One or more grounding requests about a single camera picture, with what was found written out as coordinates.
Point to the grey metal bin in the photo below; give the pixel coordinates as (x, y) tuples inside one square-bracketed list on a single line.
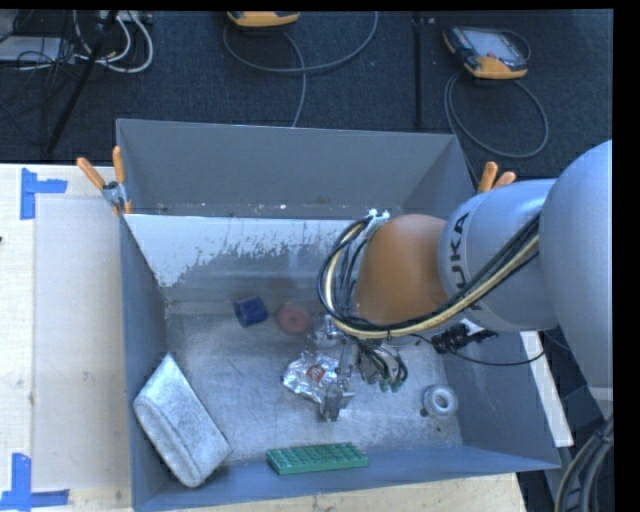
[(275, 165)]

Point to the pale wood board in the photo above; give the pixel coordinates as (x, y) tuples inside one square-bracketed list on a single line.
[(80, 325)]

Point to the crumpled silver foil packet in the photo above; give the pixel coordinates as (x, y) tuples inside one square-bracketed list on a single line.
[(306, 372)]

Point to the blue small cup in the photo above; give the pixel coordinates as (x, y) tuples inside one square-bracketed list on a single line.
[(251, 311)]

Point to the dark green flat block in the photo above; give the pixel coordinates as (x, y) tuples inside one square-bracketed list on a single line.
[(317, 457)]

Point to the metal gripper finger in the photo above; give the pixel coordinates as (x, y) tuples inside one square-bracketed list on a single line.
[(347, 396), (329, 404)]

